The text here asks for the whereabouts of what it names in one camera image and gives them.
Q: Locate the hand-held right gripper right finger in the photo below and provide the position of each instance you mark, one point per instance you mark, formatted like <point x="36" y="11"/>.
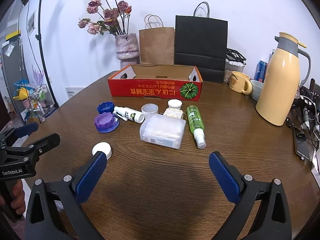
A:
<point x="223" y="177"/>

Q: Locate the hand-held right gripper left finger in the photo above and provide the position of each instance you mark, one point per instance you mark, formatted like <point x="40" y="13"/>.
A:
<point x="91" y="177"/>

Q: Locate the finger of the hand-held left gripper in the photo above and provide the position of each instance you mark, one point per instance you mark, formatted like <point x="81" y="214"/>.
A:
<point x="47" y="141"/>
<point x="27" y="128"/>

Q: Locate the white ribbed lid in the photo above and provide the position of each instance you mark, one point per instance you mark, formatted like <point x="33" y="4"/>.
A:
<point x="101" y="147"/>

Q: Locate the purple jar lid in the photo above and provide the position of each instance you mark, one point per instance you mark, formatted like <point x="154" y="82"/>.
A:
<point x="105" y="122"/>

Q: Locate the green spray bottle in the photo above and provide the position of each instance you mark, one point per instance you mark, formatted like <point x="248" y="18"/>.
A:
<point x="195" y="120"/>

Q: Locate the blue jar lid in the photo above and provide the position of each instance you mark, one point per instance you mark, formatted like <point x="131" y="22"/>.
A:
<point x="105" y="108"/>

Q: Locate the white spray bottle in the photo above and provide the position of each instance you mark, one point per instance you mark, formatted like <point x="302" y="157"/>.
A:
<point x="131" y="115"/>

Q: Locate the clear plastic container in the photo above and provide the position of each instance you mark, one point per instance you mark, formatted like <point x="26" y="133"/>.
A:
<point x="162" y="131"/>

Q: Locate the cream square box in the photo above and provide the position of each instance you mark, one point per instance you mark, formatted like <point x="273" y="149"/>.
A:
<point x="172" y="113"/>

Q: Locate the white tape roll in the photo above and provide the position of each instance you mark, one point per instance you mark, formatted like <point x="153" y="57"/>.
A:
<point x="150" y="111"/>

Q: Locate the red cardboard box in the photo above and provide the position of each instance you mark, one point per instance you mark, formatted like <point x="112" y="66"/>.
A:
<point x="150" y="91"/>

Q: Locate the person's left hand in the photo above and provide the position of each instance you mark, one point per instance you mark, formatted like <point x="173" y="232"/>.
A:
<point x="19" y="195"/>

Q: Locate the cluttered storage rack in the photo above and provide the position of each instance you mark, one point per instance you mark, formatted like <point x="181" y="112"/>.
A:
<point x="37" y="100"/>

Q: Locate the grey cabinet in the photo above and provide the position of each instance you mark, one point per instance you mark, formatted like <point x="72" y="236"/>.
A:
<point x="12" y="67"/>

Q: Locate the black phone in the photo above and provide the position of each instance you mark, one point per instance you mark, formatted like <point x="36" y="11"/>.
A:
<point x="301" y="145"/>

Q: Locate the grey ceramic cup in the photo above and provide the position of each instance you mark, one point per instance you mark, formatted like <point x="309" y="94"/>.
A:
<point x="256" y="90"/>

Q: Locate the black light stand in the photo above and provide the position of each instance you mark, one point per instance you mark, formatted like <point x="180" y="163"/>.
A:
<point x="40" y="35"/>

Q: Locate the yellow mug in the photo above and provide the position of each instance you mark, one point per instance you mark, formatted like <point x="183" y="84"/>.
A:
<point x="237" y="82"/>

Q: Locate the yellow thermos jug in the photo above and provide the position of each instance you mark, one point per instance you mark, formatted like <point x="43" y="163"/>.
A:
<point x="280" y="87"/>

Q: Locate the clear storage jar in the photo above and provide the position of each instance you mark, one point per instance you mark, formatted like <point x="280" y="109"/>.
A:
<point x="233" y="67"/>

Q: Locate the blue drink can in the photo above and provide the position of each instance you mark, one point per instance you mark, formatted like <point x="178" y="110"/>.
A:
<point x="260" y="71"/>

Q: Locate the pink mottled vase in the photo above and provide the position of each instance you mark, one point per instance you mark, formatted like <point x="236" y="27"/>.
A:
<point x="126" y="46"/>

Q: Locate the black paper bag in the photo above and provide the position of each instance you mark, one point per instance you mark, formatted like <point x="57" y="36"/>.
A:
<point x="200" y="42"/>

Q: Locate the dried pink flowers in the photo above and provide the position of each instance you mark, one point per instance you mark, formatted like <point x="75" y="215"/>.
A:
<point x="110" y="13"/>

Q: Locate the brown paper bag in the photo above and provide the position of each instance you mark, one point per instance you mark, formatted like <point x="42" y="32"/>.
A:
<point x="156" y="46"/>

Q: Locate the white wall outlet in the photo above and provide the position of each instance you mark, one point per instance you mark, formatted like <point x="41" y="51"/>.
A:
<point x="73" y="92"/>

